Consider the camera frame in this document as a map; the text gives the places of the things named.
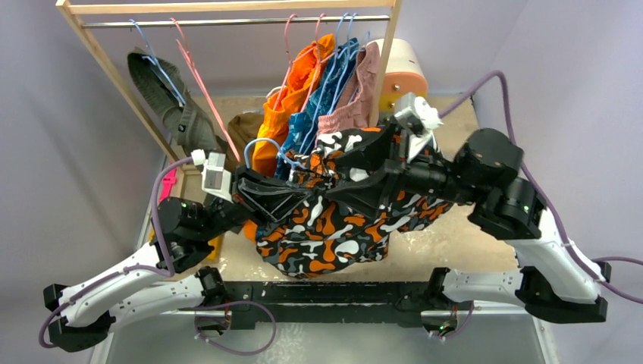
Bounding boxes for blue patterned shorts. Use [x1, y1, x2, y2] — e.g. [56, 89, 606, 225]
[260, 34, 357, 154]

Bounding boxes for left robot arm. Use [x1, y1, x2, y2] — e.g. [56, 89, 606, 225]
[38, 166, 313, 353]

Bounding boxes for camouflage orange black shorts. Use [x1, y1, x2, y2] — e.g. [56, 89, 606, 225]
[244, 127, 452, 279]

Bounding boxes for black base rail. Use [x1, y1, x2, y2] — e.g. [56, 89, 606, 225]
[175, 280, 475, 331]

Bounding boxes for pink plastic tool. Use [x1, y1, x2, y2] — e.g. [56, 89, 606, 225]
[158, 169, 177, 202]

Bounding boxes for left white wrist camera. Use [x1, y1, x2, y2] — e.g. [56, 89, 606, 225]
[190, 149, 233, 202]

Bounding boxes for blue hanger holding pink shorts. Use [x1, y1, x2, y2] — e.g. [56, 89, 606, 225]
[325, 13, 361, 115]

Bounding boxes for pink wire hanger left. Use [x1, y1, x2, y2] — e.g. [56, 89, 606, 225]
[169, 17, 242, 162]

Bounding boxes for pink shorts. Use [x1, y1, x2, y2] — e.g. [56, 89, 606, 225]
[317, 41, 381, 136]

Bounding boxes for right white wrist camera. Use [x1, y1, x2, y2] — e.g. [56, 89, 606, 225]
[393, 92, 443, 162]

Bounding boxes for brown shorts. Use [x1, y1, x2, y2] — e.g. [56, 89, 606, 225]
[225, 112, 264, 170]

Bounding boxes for metal hanging rod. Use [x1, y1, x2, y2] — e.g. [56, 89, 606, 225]
[81, 15, 391, 29]

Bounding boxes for pink hanger holding orange shorts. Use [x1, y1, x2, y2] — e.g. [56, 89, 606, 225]
[273, 13, 326, 112]

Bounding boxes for olive green shorts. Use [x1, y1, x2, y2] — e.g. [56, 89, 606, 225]
[127, 48, 228, 155]

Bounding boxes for white orange yellow drawer cabinet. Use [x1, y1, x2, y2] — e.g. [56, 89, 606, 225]
[378, 38, 428, 112]

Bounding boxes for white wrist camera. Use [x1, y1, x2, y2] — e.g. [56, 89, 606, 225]
[190, 149, 233, 202]
[393, 92, 443, 162]

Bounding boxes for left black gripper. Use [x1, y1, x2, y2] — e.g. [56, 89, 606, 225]
[196, 165, 313, 242]

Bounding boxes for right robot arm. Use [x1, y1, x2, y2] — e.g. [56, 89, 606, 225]
[326, 123, 610, 324]

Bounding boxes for wooden clothes rack frame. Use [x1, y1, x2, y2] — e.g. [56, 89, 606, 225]
[55, 1, 402, 162]

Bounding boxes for blue wire hanger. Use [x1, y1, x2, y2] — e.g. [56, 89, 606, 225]
[243, 137, 332, 180]
[130, 19, 186, 107]

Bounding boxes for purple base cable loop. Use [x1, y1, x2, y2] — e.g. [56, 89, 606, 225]
[193, 300, 278, 357]

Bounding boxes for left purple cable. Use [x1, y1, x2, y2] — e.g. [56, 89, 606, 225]
[37, 156, 197, 350]

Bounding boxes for yellow plastic bin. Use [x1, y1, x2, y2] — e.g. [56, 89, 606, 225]
[200, 235, 224, 265]

